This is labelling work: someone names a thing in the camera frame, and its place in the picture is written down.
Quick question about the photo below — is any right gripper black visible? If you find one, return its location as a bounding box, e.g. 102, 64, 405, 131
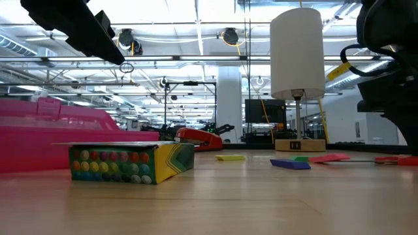
356, 65, 418, 157

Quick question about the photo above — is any red eraser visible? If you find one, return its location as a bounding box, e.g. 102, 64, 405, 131
308, 153, 351, 165

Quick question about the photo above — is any green eraser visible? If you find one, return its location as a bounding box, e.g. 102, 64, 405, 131
289, 155, 315, 163

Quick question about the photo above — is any blue eraser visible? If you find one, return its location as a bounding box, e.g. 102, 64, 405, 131
269, 158, 312, 171

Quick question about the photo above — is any green yellow crayon box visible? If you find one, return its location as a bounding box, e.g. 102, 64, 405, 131
52, 140, 196, 185

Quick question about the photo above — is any yellow eraser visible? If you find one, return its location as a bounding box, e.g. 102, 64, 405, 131
214, 153, 247, 162

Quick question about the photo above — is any pink plastic pencil case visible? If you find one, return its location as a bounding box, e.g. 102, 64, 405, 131
0, 97, 161, 174

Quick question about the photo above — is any white shade table lamp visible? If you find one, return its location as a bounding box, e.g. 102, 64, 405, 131
269, 7, 327, 153

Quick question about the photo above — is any black monitor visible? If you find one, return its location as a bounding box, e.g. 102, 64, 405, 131
244, 99, 287, 124

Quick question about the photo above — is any red stapler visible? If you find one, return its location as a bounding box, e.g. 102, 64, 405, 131
174, 127, 224, 153

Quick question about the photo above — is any black ceiling cable reel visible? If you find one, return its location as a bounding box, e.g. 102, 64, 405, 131
117, 28, 144, 56
221, 27, 240, 46

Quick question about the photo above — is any yellow cable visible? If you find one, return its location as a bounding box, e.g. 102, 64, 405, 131
317, 97, 330, 144

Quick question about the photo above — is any yellow cable tag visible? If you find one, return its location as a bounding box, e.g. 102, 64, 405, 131
326, 61, 353, 82

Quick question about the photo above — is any black gantry frame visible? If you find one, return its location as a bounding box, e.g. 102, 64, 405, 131
163, 80, 217, 131

